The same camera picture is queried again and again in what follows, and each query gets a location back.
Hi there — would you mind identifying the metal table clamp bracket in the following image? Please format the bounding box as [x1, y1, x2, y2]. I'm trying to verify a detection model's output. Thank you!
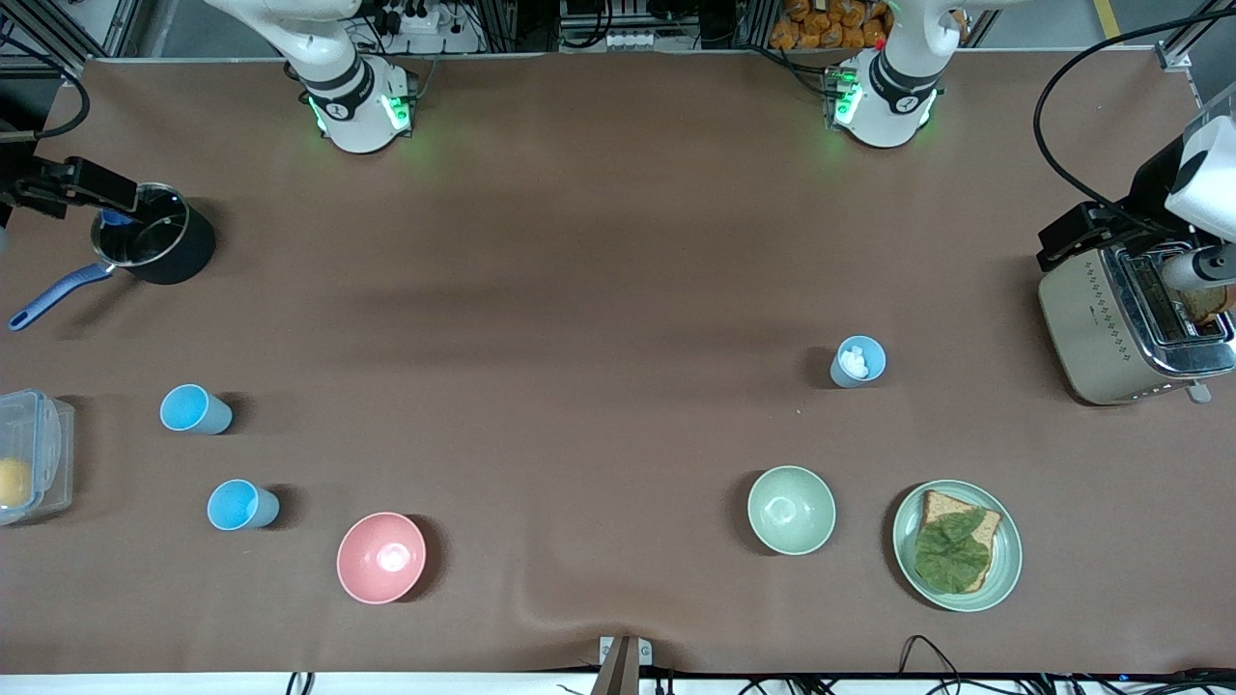
[591, 634, 654, 695]

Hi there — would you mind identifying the aluminium frame bar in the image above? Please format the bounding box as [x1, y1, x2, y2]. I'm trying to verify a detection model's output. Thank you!
[1155, 0, 1236, 74]

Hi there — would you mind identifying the blue plastic cup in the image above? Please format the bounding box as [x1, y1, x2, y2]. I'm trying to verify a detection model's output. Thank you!
[207, 479, 281, 532]
[159, 384, 234, 435]

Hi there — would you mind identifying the black pot with blue handle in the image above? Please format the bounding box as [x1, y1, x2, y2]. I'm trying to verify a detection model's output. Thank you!
[8, 183, 217, 332]

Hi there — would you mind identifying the clear plastic lidded container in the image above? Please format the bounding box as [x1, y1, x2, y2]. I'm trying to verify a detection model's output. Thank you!
[0, 389, 76, 527]

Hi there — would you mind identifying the pale green bowl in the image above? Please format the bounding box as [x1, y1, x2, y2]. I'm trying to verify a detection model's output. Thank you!
[746, 465, 837, 557]

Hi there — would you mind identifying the pale green plate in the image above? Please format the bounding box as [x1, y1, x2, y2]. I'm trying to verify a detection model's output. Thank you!
[891, 480, 1024, 613]

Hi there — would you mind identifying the brown bread slice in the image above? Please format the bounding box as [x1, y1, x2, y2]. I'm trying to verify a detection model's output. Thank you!
[917, 489, 1003, 594]

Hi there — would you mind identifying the beige and chrome toaster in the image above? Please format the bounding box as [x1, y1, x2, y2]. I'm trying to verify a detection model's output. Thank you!
[1038, 232, 1236, 406]

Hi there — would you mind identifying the blue cup holding paper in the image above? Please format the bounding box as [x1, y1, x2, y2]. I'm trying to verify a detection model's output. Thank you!
[830, 335, 887, 389]

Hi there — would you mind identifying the bag of orange snacks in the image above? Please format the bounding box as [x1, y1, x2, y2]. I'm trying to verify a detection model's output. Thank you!
[770, 0, 891, 51]

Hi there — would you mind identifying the white power strip with plugs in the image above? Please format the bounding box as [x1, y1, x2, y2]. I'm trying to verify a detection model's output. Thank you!
[370, 0, 453, 36]

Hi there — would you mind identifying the green lettuce leaf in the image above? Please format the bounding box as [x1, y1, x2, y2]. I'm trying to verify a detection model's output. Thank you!
[913, 510, 994, 592]

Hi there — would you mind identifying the pink bowl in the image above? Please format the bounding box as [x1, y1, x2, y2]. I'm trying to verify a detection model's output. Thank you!
[336, 512, 427, 606]

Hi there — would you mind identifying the toasted bread slice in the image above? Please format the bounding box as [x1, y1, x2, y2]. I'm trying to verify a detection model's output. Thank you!
[1183, 288, 1236, 325]

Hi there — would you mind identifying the black looped floor cable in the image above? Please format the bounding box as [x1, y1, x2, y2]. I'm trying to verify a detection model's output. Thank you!
[898, 634, 969, 695]

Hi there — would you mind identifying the yellow food in container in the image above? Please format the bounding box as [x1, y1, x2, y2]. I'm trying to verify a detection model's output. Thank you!
[0, 457, 33, 510]

